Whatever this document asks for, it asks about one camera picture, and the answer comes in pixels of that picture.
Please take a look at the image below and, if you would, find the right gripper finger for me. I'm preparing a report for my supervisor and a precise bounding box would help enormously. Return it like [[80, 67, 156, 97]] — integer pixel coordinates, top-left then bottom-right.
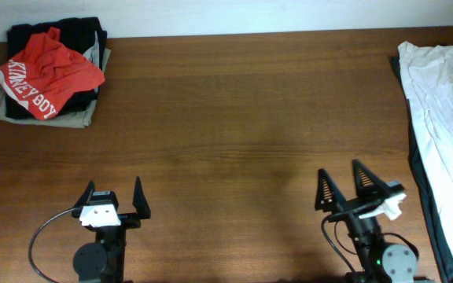
[[352, 160, 392, 199], [315, 168, 346, 213]]

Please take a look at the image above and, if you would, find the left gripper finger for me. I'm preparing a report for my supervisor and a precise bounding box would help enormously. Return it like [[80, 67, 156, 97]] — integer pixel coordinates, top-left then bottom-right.
[[74, 181, 95, 208], [132, 176, 151, 219]]

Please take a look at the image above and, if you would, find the white t-shirt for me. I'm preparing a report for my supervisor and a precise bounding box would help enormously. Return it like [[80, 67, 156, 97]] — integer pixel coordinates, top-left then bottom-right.
[[398, 42, 453, 257]]

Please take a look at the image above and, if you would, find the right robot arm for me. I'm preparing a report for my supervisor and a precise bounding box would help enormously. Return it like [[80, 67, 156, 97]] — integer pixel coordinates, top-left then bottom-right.
[[315, 160, 431, 283]]

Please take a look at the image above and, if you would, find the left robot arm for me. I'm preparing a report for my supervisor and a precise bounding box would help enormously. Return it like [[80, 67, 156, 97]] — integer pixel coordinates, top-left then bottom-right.
[[72, 178, 151, 283]]

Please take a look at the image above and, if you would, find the grey-green folded garment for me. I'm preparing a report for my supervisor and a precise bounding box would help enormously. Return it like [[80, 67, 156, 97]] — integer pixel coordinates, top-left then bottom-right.
[[0, 47, 112, 130]]

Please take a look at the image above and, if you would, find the red printed t-shirt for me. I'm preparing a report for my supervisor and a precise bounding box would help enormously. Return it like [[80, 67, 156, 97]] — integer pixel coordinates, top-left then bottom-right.
[[0, 28, 105, 120]]

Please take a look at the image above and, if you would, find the black folded garment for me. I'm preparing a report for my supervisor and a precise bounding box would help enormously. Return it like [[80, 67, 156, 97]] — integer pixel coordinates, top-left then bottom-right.
[[5, 17, 108, 119]]

